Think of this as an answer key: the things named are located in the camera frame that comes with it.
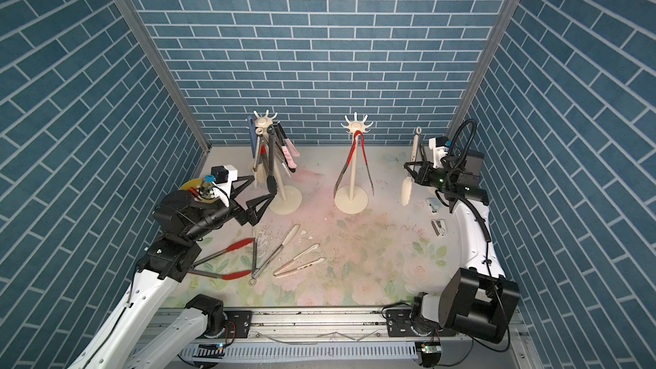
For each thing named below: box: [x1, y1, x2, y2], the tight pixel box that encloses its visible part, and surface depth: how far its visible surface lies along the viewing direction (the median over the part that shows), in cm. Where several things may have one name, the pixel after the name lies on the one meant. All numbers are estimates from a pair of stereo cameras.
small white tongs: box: [273, 243, 326, 277], surface depth 86 cm
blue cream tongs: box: [247, 115, 258, 159], surface depth 72 cm
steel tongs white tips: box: [248, 224, 300, 287], surface depth 88 cm
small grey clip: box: [430, 218, 447, 238], surface depth 94 cm
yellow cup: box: [179, 177, 219, 204], surface depth 93 cm
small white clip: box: [426, 197, 442, 215], surface depth 100 cm
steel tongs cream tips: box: [252, 127, 264, 173], surface depth 74 cm
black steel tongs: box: [266, 124, 291, 196], surface depth 78 cm
